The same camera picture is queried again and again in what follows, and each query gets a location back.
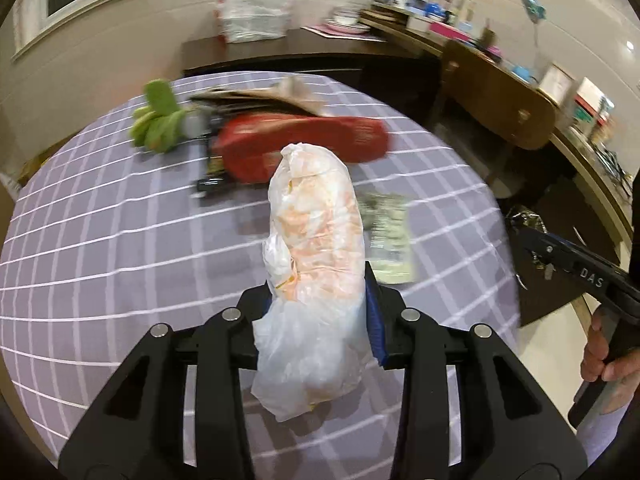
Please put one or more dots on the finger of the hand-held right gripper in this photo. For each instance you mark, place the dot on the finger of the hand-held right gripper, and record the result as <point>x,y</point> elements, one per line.
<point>532,255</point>
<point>556,240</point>

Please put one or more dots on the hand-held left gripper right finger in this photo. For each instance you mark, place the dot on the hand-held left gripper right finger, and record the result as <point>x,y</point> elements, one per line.
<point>375,320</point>

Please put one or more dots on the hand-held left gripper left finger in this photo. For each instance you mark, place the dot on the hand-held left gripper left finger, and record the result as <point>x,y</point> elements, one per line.
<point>249,310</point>

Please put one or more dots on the person's right forearm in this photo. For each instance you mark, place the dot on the person's right forearm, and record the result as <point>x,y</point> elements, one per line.
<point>597,435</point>

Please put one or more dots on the person's right hand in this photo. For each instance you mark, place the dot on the person's right hand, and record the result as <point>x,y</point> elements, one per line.
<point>600,355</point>

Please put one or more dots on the colourful printed box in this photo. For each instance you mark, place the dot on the colourful printed box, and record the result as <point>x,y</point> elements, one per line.
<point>592,107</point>

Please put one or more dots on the brown wooden chair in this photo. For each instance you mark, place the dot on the brown wooden chair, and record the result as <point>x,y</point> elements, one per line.
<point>490,95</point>

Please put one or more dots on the red snack package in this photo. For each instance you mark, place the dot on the red snack package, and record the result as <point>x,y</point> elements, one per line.
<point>300,135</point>

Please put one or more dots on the green plush toy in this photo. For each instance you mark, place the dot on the green plush toy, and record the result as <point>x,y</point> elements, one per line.
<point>160,120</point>

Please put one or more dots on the brown paper bag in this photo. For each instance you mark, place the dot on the brown paper bag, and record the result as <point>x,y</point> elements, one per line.
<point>270,97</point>

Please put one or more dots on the dark wooden side table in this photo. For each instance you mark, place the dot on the dark wooden side table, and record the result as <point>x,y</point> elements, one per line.
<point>300,55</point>

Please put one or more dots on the pink place mat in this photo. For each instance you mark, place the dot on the pink place mat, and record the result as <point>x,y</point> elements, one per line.
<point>325,31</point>

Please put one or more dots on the white plastic bag with boxes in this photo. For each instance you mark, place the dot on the white plastic bag with boxes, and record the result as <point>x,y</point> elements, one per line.
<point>257,10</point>

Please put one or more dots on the long wooden wall counter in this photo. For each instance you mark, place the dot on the long wooden wall counter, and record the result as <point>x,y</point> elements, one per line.
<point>575,155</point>

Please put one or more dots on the white picture frame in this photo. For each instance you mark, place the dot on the white picture frame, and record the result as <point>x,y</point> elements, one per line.
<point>556,84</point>

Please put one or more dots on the white window frame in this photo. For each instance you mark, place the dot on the white window frame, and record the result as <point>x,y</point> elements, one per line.
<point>125,5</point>

